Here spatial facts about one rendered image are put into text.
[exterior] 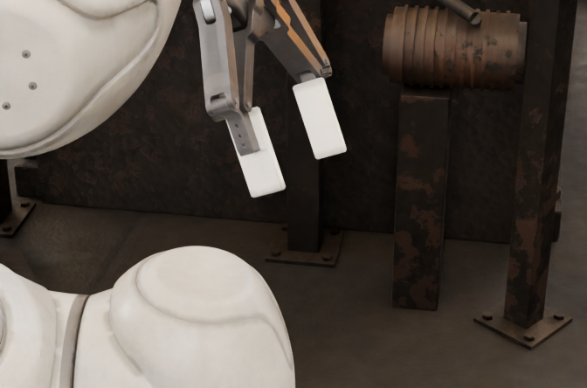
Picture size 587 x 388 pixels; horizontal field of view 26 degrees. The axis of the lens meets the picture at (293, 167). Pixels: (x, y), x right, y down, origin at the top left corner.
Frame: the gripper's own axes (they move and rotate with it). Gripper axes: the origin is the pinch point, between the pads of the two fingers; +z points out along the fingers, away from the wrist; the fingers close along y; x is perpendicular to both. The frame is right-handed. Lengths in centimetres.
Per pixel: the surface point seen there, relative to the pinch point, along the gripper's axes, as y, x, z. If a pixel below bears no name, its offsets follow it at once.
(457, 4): -91, -12, -6
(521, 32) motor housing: -97, -5, 1
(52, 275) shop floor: -85, -97, 19
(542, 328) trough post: -104, -18, 51
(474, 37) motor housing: -93, -11, 0
